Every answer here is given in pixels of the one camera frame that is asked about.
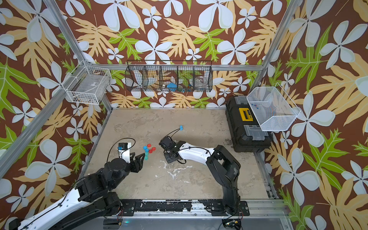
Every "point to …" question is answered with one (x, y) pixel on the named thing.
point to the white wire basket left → (89, 86)
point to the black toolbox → (245, 131)
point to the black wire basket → (169, 75)
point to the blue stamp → (181, 127)
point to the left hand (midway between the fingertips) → (142, 153)
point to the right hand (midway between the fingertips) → (170, 155)
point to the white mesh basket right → (273, 109)
